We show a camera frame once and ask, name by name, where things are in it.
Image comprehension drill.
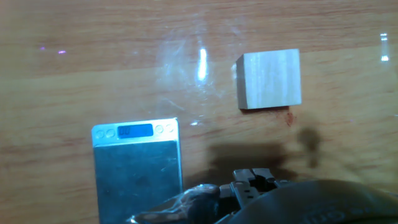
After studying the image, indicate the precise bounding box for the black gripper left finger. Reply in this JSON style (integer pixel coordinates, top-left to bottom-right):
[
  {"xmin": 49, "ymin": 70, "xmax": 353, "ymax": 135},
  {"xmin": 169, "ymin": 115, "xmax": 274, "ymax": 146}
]
[{"xmin": 219, "ymin": 169, "xmax": 261, "ymax": 215}]

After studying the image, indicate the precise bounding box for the glossy wood-pattern mat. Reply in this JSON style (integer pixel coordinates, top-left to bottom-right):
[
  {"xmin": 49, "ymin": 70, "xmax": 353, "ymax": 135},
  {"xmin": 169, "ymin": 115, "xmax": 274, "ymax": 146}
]
[{"xmin": 0, "ymin": 0, "xmax": 398, "ymax": 224}]

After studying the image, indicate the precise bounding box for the small silver digital scale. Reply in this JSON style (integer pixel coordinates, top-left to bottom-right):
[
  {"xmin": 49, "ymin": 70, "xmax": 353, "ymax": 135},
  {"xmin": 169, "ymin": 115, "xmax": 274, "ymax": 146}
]
[{"xmin": 91, "ymin": 117, "xmax": 184, "ymax": 224}]

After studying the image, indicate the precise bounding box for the pale wooden cube block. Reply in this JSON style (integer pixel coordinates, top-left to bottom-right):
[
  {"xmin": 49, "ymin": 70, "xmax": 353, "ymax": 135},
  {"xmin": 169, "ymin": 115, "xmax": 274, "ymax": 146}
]
[{"xmin": 235, "ymin": 48, "xmax": 303, "ymax": 110}]

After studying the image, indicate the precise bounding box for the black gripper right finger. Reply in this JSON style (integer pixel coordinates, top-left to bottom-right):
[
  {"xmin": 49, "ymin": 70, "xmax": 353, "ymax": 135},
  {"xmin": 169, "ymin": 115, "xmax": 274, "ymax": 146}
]
[{"xmin": 251, "ymin": 167, "xmax": 289, "ymax": 192}]

